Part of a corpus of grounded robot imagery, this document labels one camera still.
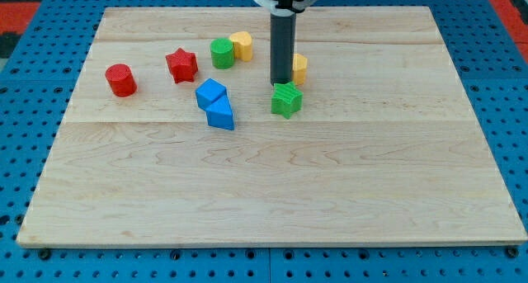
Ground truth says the green star block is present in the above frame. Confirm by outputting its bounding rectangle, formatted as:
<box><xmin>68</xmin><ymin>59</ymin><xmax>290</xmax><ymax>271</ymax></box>
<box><xmin>271</xmin><ymin>82</ymin><xmax>303</xmax><ymax>119</ymax></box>

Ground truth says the yellow heart block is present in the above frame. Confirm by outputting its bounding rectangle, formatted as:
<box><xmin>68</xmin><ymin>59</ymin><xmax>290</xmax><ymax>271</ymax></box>
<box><xmin>229</xmin><ymin>31</ymin><xmax>253</xmax><ymax>62</ymax></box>

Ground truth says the red star block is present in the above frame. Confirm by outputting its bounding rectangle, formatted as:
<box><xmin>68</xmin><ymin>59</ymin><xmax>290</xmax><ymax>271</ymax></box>
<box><xmin>165</xmin><ymin>48</ymin><xmax>198</xmax><ymax>83</ymax></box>

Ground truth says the blue triangular prism block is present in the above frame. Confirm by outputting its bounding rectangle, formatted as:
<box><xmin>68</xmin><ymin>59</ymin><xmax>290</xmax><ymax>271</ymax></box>
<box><xmin>205</xmin><ymin>96</ymin><xmax>234</xmax><ymax>130</ymax></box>

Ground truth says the blue cube block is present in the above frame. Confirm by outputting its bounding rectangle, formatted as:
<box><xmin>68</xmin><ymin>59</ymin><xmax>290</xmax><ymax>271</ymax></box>
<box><xmin>195</xmin><ymin>78</ymin><xmax>227</xmax><ymax>110</ymax></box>

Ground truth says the yellow pentagon block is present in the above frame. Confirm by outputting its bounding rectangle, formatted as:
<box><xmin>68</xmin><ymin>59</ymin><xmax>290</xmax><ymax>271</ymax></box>
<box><xmin>292</xmin><ymin>54</ymin><xmax>308</xmax><ymax>85</ymax></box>

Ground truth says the light wooden board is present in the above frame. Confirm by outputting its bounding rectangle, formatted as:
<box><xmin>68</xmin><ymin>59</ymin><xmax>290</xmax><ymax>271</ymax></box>
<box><xmin>17</xmin><ymin>7</ymin><xmax>527</xmax><ymax>249</ymax></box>

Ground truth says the green cylinder block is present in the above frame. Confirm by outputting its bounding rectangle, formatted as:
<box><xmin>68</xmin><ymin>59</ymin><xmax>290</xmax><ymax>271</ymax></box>
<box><xmin>210</xmin><ymin>38</ymin><xmax>234</xmax><ymax>69</ymax></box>

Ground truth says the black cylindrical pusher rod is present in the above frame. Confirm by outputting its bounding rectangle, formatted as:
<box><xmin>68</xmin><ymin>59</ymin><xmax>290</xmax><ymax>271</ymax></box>
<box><xmin>270</xmin><ymin>14</ymin><xmax>296</xmax><ymax>85</ymax></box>

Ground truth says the red cylinder block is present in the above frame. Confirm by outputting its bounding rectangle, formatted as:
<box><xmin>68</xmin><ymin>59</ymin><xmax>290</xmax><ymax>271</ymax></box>
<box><xmin>105</xmin><ymin>64</ymin><xmax>137</xmax><ymax>97</ymax></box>

